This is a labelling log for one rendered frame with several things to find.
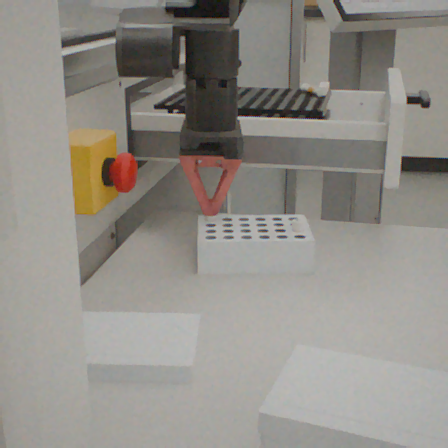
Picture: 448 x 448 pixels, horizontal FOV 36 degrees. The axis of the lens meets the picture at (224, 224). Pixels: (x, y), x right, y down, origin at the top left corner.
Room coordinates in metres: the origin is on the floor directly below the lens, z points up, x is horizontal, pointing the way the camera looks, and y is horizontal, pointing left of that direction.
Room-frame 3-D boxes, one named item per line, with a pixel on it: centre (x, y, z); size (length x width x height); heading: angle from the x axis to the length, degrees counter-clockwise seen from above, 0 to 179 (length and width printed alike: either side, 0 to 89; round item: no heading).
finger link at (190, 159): (0.74, 0.02, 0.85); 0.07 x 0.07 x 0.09; 1
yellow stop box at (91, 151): (0.66, 0.14, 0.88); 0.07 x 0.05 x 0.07; 168
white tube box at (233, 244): (0.71, -0.03, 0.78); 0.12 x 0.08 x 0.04; 91
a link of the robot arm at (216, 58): (0.74, 0.02, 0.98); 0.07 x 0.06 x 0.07; 90
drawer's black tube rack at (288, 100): (0.96, -0.03, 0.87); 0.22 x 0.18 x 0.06; 78
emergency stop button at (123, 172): (0.65, 0.10, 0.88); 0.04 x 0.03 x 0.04; 168
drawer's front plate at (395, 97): (0.92, -0.23, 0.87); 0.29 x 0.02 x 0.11; 168
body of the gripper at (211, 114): (0.73, 0.01, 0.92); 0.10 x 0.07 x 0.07; 1
